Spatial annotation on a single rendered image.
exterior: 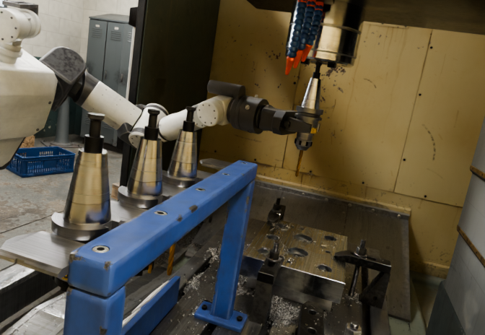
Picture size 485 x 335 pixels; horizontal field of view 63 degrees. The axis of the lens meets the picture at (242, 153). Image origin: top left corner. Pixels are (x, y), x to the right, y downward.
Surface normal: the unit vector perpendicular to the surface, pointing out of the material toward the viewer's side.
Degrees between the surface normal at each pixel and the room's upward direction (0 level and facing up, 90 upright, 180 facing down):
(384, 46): 90
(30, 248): 0
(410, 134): 90
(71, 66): 48
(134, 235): 0
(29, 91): 68
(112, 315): 90
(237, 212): 90
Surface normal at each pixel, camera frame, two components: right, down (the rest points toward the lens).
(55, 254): 0.15, -0.97
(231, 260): -0.28, 0.14
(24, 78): 0.94, -0.18
